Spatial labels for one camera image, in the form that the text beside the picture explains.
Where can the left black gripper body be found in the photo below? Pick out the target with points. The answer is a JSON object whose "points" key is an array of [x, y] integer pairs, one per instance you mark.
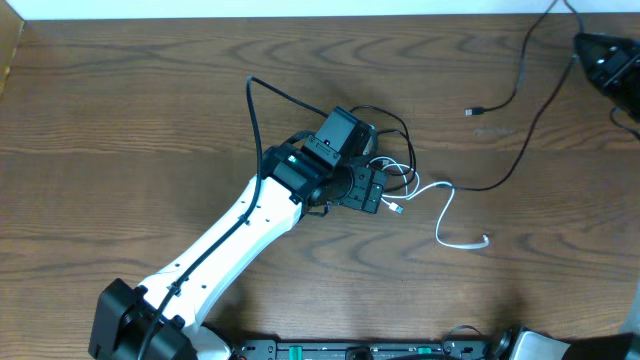
{"points": [[373, 192]]}

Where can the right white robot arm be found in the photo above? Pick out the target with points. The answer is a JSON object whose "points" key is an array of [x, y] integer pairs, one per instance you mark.
{"points": [[611, 65]]}

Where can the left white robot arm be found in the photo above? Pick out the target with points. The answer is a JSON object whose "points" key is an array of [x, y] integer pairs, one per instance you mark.
{"points": [[162, 317]]}

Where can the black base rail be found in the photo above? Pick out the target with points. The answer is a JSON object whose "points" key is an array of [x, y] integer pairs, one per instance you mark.
{"points": [[517, 343]]}

